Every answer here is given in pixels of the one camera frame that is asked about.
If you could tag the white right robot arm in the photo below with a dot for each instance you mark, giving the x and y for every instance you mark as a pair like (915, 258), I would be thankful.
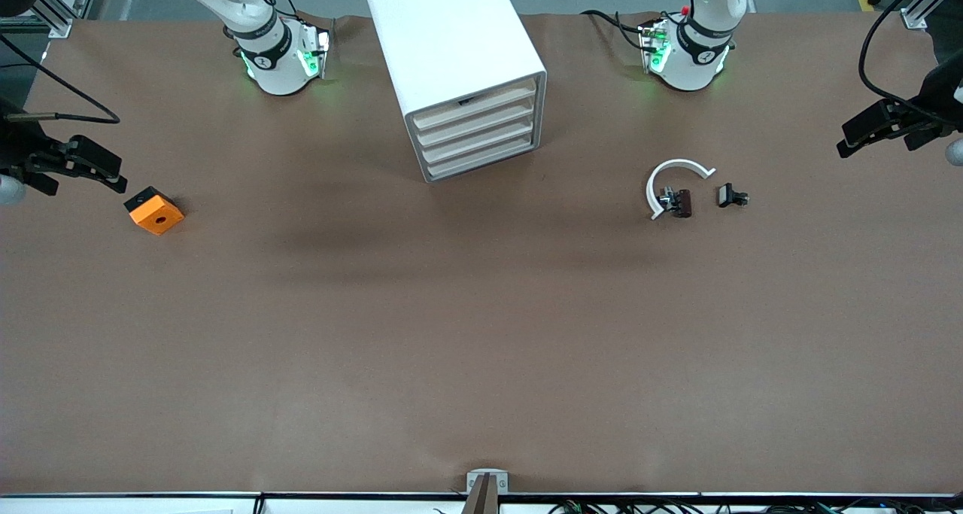
(274, 70)

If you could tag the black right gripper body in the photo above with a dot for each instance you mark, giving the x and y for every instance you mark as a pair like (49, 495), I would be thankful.
(16, 150)

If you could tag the grey metal bracket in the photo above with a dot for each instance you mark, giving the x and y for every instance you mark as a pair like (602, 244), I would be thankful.
(474, 480)

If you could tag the dark brown metal-clip component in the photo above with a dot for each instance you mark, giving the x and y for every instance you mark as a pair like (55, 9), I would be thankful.
(681, 202)

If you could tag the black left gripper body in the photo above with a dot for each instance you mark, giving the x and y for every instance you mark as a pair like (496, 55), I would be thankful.
(939, 92)

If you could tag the orange black cube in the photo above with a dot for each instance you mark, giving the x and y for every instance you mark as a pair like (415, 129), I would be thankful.
(158, 217)

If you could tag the left base connector plate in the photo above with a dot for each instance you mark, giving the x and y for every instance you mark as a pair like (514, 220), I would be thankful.
(653, 47)

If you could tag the aluminium frame profile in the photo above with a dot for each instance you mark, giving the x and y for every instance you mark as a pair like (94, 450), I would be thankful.
(914, 17)
(56, 21)

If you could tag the right base connector plate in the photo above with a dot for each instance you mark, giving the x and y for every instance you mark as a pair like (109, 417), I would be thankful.
(317, 51)

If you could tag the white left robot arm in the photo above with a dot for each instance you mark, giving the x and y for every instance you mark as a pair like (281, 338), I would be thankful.
(688, 70)

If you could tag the white drawer cabinet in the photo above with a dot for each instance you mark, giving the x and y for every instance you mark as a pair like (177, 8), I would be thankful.
(444, 40)

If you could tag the beige cabinet drawer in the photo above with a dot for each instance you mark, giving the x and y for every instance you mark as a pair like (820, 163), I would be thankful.
(481, 143)
(485, 159)
(474, 107)
(478, 126)

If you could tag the small black component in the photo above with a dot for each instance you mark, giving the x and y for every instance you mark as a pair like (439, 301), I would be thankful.
(727, 195)

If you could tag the brown table cover mat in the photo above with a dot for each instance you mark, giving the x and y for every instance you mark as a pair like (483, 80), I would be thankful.
(451, 333)

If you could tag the base connector plate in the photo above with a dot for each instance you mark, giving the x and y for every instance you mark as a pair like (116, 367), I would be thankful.
(317, 51)
(653, 47)

